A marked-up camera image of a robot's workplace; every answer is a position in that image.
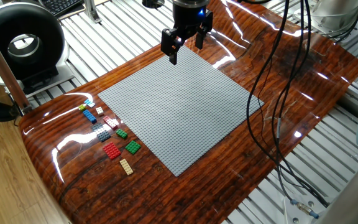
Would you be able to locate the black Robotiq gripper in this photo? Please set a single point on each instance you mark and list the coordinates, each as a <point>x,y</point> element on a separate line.
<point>188,15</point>

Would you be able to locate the red long Lego brick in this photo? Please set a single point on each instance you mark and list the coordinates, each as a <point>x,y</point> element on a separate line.
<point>110,122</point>

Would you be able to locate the grey Lego baseplate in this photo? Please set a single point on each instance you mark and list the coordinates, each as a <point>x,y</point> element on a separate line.
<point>179,109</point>

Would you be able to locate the white Lego brick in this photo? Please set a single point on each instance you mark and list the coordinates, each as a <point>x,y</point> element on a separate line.
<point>99,110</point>

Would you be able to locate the small green Lego brick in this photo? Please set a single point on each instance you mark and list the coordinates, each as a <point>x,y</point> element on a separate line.
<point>122,133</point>

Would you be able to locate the light blue Lego plate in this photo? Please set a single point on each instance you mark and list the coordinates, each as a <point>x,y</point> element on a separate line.
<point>89,103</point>

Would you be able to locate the green square Lego plate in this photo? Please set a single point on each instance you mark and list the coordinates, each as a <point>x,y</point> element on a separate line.
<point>132,147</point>

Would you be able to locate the blue Lego brick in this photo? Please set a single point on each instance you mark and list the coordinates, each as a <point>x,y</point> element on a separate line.
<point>89,116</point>

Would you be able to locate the lime green Lego brick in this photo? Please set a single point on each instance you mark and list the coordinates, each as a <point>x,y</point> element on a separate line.
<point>82,107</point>

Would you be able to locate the dark grey Lego plate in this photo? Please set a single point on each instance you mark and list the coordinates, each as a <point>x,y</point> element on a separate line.
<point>102,133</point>

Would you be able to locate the red square Lego plate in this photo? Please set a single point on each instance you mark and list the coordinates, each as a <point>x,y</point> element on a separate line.
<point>112,151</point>

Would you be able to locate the tan Lego plate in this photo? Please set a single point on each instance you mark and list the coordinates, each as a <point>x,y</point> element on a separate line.
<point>126,166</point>

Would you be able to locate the black round stand base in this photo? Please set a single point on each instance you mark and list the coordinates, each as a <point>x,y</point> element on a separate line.
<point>152,3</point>

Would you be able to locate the black keyboard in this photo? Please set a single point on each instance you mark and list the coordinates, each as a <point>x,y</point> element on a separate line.
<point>57,6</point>

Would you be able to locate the glossy wood-grain mat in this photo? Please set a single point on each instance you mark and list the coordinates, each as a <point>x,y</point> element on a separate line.
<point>197,193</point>

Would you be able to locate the brown wooden pole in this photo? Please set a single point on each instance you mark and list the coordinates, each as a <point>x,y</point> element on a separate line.
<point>2,65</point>

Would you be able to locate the aluminium mounting plate with bolts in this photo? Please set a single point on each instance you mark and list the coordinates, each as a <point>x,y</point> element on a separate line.
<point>291,216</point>

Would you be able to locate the aluminium profile bracket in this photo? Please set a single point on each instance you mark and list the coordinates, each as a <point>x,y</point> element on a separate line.
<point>90,12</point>

